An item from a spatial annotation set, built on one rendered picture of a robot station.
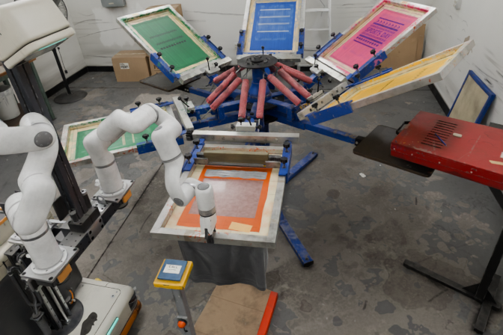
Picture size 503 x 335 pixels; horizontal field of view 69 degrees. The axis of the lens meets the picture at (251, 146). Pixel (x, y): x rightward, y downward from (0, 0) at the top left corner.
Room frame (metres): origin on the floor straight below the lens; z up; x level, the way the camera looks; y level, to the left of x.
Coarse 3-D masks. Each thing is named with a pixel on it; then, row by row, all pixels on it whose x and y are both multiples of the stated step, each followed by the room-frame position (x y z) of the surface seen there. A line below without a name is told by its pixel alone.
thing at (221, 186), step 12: (204, 168) 1.77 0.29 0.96; (216, 168) 1.76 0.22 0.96; (228, 168) 1.75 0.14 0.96; (204, 180) 1.65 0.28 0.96; (216, 180) 1.64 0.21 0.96; (228, 180) 1.63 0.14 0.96; (216, 192) 1.53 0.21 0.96; (228, 192) 1.53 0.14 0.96; (192, 204) 1.45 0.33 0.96; (216, 204) 1.44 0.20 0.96; (180, 216) 1.37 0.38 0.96; (192, 216) 1.36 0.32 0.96; (216, 216) 1.35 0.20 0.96
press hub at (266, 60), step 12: (240, 60) 2.63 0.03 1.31; (252, 60) 2.58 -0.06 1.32; (264, 60) 2.59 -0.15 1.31; (276, 60) 2.57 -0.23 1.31; (252, 72) 2.57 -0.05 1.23; (252, 84) 2.56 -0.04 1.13; (252, 96) 2.52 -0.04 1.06; (276, 96) 2.59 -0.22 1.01; (264, 108) 2.40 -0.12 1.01; (264, 120) 2.41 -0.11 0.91; (264, 144) 2.53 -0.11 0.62
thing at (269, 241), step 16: (208, 144) 1.98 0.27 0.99; (224, 144) 1.97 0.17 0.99; (272, 208) 1.34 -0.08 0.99; (160, 224) 1.28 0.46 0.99; (272, 224) 1.22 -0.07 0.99; (192, 240) 1.19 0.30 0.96; (224, 240) 1.16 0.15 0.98; (240, 240) 1.14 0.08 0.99; (256, 240) 1.14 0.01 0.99; (272, 240) 1.13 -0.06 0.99
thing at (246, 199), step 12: (240, 168) 1.74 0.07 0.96; (252, 168) 1.73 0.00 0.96; (264, 168) 1.72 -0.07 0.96; (240, 180) 1.62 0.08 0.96; (252, 180) 1.62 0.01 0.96; (264, 180) 1.61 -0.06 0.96; (240, 192) 1.52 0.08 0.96; (252, 192) 1.51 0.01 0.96; (264, 192) 1.50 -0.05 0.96; (228, 204) 1.43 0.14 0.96; (240, 204) 1.42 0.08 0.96; (252, 204) 1.41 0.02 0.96; (264, 204) 1.41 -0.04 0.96; (228, 216) 1.34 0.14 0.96; (240, 216) 1.33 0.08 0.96; (252, 216) 1.33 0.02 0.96; (216, 228) 1.26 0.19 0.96; (252, 228) 1.25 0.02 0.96
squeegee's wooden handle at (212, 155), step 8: (208, 152) 1.78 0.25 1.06; (216, 152) 1.77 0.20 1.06; (224, 152) 1.77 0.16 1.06; (232, 152) 1.76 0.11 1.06; (240, 152) 1.75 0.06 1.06; (248, 152) 1.75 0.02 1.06; (256, 152) 1.74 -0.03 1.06; (208, 160) 1.78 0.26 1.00; (216, 160) 1.77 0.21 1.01; (224, 160) 1.76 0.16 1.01; (232, 160) 1.75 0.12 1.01; (240, 160) 1.74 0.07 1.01; (248, 160) 1.73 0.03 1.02; (256, 160) 1.72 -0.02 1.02; (264, 160) 1.71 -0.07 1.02
